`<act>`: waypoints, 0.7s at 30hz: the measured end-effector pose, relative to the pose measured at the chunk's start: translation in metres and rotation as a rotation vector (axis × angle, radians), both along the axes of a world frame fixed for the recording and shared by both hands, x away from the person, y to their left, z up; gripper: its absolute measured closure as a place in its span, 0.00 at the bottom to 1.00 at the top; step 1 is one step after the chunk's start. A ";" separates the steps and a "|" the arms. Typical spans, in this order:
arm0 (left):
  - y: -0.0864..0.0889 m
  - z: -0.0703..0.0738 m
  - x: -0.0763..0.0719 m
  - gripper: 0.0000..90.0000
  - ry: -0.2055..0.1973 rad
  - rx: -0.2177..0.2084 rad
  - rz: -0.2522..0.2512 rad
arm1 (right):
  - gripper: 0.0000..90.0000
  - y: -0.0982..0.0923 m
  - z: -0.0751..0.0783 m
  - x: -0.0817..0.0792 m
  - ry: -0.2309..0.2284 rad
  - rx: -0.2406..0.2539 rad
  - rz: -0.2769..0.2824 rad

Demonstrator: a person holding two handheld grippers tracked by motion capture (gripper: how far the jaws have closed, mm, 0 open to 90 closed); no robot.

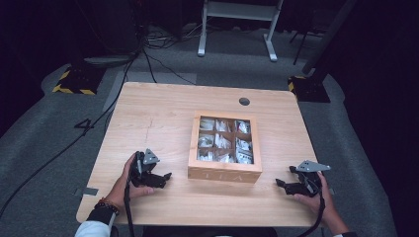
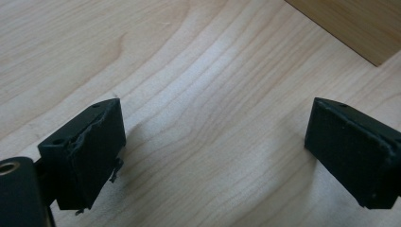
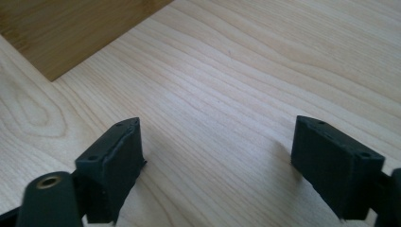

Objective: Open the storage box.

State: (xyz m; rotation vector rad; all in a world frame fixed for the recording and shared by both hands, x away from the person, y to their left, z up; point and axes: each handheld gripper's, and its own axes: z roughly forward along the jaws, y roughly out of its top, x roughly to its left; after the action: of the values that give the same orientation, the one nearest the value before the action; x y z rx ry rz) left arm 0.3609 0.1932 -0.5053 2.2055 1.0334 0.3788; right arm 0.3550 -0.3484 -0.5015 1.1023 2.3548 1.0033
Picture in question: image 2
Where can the wooden compartment box with lid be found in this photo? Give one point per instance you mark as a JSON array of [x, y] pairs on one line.
[[359, 25]]

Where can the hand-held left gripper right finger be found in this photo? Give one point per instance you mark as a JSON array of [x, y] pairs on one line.
[[350, 148]]

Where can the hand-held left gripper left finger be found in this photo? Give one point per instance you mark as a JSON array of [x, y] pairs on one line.
[[85, 157]]

